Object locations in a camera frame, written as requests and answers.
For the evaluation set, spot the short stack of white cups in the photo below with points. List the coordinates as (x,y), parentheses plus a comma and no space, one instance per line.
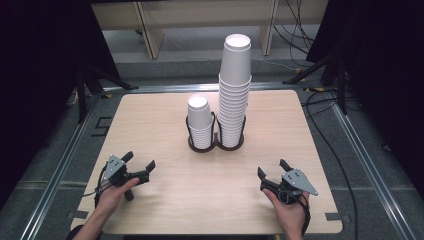
(199,116)

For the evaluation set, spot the person's right hand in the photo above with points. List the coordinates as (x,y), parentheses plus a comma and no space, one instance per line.
(290,215)

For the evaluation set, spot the metal floor rail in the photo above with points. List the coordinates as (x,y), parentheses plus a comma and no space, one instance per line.
(186,87)
(370,166)
(56,173)

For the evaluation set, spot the black curtain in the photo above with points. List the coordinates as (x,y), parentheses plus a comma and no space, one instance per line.
(40,83)
(390,66)

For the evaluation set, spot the tall stack of white cups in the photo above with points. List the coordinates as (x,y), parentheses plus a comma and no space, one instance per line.
(235,83)

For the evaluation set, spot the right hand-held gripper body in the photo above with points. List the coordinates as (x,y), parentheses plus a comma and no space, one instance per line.
(295,181)

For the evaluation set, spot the grey tape strip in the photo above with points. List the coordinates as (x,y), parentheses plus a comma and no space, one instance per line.
(336,217)
(78,215)

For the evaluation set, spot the dark rounded object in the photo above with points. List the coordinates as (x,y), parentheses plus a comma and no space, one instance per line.
(74,234)

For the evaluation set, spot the beige wooden furniture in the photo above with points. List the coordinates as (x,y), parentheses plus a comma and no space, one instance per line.
(206,13)

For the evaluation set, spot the person's left hand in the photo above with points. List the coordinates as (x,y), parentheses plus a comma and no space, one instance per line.
(111,198)

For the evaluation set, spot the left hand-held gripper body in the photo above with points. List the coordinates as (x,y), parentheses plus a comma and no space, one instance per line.
(115,166)

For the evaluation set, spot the black double cup holder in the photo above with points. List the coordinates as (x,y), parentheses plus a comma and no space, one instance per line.
(216,146)

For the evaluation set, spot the black tripod stand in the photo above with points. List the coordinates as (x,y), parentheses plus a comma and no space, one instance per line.
(340,80)
(83,90)

